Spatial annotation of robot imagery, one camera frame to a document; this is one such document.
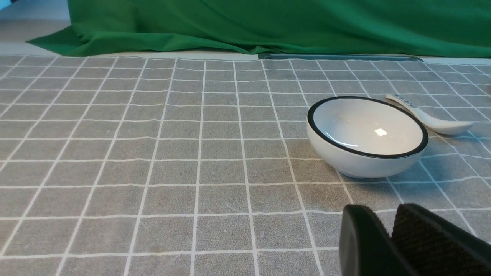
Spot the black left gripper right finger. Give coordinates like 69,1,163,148
391,203,491,276

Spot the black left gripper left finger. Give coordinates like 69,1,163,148
339,205,416,276

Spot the white bowl black rim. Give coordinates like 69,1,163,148
306,96,428,179

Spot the white spoon with label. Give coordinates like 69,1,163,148
385,94,474,136

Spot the grey metal bar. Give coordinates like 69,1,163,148
258,53,423,62

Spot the green backdrop cloth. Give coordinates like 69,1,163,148
29,0,491,58

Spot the grey checked tablecloth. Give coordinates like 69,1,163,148
0,56,490,276

